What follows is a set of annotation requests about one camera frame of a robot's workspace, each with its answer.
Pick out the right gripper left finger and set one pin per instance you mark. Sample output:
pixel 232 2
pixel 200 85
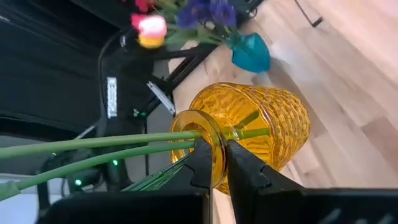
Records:
pixel 140 208

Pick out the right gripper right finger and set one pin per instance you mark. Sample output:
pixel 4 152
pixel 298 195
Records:
pixel 280 205

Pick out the orange artificial tulip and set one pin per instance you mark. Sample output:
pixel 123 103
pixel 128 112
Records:
pixel 93 161

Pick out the amber glass vase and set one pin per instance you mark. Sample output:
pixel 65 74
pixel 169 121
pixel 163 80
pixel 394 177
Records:
pixel 264 105

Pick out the teal glass vase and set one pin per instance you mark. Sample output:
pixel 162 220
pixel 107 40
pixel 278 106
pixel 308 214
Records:
pixel 252 56

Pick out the yellow artificial tulip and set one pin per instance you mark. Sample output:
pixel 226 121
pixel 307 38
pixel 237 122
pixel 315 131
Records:
pixel 150 42

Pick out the pink artificial tulip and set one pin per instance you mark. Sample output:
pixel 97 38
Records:
pixel 152 26

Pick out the red artificial flower bunch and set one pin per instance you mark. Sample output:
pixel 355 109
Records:
pixel 143 4

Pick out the purple artificial flower bunch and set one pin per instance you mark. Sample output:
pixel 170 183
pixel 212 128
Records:
pixel 199 12

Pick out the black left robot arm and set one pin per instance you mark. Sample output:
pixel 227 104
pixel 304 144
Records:
pixel 130 93

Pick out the black metal rig frame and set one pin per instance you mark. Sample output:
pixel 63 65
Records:
pixel 186 67

